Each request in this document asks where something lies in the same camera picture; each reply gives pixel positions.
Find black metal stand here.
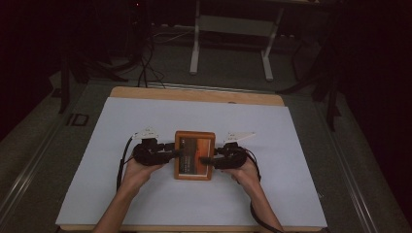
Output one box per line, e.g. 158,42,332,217
325,71,342,132

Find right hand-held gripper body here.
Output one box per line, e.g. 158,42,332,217
212,130,257,171

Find white metal desk frame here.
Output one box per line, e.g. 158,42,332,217
189,0,286,83

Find black floor cables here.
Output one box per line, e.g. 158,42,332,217
110,28,195,89

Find person's left hand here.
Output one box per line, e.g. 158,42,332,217
120,156,166,197

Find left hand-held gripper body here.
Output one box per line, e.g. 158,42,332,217
131,126,170,167

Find person's right hand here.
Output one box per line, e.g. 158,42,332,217
222,156,261,198

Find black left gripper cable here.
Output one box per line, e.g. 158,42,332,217
116,135,135,192

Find wooden table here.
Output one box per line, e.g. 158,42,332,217
59,85,324,233

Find silver floor rail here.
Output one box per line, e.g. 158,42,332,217
319,103,380,233
0,122,64,224
146,82,278,95

